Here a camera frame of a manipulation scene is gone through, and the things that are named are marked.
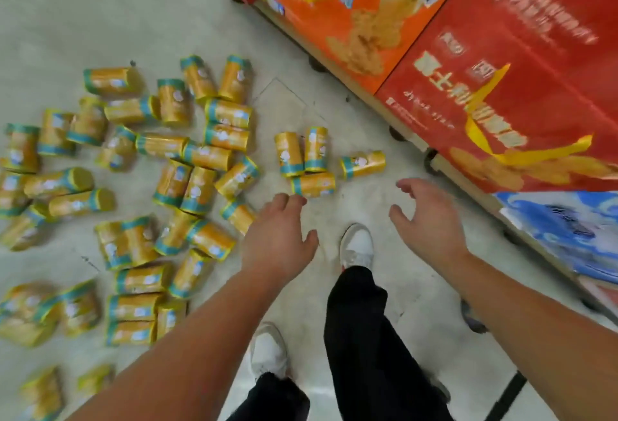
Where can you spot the person's right hand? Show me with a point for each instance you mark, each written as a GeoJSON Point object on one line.
{"type": "Point", "coordinates": [434, 227]}

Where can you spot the pile of yellow snack canisters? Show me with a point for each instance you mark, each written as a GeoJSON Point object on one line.
{"type": "Point", "coordinates": [169, 184]}

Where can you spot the person's right white shoe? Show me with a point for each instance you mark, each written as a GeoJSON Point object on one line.
{"type": "Point", "coordinates": [357, 244]}

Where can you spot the person's left thumb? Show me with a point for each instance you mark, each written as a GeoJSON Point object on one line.
{"type": "Point", "coordinates": [310, 242]}

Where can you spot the beige display cart base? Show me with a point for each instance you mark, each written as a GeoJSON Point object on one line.
{"type": "Point", "coordinates": [338, 66]}

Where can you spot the person's left black trouser leg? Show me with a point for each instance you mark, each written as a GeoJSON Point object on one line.
{"type": "Point", "coordinates": [275, 401]}

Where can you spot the person's right forearm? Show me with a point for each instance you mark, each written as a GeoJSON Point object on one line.
{"type": "Point", "coordinates": [540, 334]}

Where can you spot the person's black trouser leg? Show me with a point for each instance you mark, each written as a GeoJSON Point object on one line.
{"type": "Point", "coordinates": [371, 353]}
{"type": "Point", "coordinates": [275, 401]}

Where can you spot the blue display panel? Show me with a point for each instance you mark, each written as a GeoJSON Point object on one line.
{"type": "Point", "coordinates": [569, 232]}

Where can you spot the person's right black trouser leg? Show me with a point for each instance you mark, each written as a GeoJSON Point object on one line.
{"type": "Point", "coordinates": [371, 353]}

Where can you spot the red snack display panel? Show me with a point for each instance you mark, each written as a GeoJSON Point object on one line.
{"type": "Point", "coordinates": [526, 88]}

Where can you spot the person's right thumb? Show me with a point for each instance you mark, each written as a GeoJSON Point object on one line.
{"type": "Point", "coordinates": [399, 219]}

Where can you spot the person's left forearm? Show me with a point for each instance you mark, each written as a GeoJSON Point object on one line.
{"type": "Point", "coordinates": [193, 348]}

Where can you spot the person's left white shoe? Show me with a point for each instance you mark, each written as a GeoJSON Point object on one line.
{"type": "Point", "coordinates": [268, 350]}

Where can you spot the person's white shoe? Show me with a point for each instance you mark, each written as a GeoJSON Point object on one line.
{"type": "Point", "coordinates": [268, 350]}
{"type": "Point", "coordinates": [357, 244]}

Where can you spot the person's left hand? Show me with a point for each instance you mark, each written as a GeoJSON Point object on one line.
{"type": "Point", "coordinates": [275, 242]}

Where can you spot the orange snack display panel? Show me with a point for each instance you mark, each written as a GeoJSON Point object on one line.
{"type": "Point", "coordinates": [367, 6]}

